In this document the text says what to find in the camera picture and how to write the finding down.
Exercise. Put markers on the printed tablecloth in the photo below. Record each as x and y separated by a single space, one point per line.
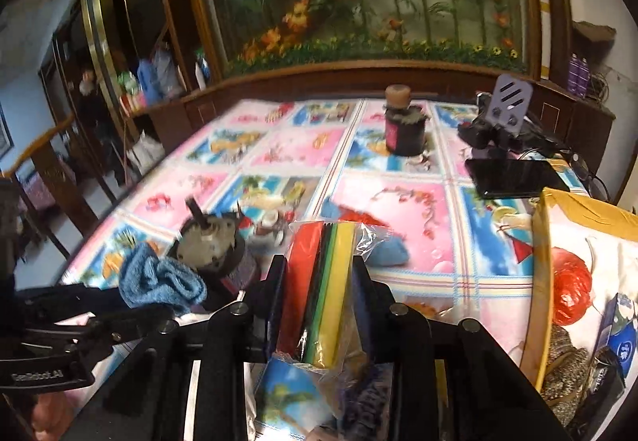
299 152

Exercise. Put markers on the grey brown knit hat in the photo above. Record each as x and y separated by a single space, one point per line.
563 356

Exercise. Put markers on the purple bottles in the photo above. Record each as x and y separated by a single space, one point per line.
578 74

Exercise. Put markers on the blue white tissue pack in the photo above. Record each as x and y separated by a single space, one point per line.
620 336

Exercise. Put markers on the wooden chair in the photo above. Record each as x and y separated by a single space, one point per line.
55 172

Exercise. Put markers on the red plastic bag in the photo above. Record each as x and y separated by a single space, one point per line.
570 286

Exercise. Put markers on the white bottle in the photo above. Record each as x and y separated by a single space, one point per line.
201 72

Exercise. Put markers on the grey thermos jug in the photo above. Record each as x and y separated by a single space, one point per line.
168 69

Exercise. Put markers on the yellow cardboard box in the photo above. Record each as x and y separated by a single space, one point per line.
548 241

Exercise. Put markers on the dark jar with cork lid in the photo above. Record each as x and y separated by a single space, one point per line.
406 127

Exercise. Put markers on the green packets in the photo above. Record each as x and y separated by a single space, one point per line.
128 84

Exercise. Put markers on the black wet wipes packet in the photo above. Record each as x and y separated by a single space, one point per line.
598 396

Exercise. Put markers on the blue thermos jug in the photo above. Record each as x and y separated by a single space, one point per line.
147 82

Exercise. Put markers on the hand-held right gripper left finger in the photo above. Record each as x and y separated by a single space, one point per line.
275 301

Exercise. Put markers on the white plastic bag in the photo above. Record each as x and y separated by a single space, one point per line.
613 261

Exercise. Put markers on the pack of coloured foam sheets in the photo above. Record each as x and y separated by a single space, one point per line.
324 281

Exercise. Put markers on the person's left hand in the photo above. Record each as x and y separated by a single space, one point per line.
52 418

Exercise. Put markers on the white sack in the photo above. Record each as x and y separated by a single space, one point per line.
144 149

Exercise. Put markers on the black motor with metal shaft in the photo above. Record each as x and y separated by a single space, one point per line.
214 246

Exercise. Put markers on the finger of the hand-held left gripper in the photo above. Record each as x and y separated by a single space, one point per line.
75 299
124 329

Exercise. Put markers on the black smartphone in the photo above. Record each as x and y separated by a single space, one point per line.
513 177

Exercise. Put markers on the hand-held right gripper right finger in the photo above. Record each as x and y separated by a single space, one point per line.
363 306

